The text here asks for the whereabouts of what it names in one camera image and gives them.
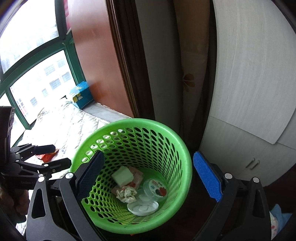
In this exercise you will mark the white quilted mattress pad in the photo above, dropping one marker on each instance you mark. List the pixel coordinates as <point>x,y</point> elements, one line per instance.
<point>65,126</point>

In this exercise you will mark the white cabinet door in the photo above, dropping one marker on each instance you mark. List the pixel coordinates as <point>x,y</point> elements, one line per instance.
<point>250,131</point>

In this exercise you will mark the brown wooden wardrobe panel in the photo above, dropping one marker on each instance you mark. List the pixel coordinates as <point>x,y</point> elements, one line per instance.
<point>95,49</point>

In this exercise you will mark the white yogurt cup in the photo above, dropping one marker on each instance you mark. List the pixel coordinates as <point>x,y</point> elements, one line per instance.
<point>155,189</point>

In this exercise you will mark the white foam block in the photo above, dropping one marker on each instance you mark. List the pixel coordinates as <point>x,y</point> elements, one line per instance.
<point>122,176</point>

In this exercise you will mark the blue yellow tissue box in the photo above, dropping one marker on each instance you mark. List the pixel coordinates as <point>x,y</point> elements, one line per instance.
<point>81,95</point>

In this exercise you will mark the green window frame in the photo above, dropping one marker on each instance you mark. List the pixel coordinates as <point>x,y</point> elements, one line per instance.
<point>39,62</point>

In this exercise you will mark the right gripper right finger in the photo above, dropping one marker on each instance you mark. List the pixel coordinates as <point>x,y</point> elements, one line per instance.
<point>241,211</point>

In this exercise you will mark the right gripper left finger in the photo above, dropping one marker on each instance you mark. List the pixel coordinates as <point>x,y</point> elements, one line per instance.
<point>56,211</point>

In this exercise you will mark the white plastic lid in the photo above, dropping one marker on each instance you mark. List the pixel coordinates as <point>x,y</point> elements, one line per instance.
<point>140,208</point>

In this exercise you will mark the paper tissue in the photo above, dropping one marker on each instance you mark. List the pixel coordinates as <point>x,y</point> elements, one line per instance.
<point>126,194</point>

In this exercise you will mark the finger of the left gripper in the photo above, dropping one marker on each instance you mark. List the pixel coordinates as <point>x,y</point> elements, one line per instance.
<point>44,149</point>
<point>47,169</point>

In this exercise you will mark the green plastic waste basket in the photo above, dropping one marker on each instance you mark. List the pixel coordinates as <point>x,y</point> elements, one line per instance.
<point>145,177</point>

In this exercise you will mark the floral blue cloth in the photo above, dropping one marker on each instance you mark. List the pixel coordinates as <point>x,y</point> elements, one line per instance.
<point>278,220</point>

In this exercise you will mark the clear plastic cup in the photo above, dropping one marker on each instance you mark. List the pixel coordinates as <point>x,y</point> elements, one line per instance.
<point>142,196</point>

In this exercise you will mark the red orange wrapper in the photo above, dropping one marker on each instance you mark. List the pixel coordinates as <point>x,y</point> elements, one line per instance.
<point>47,157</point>

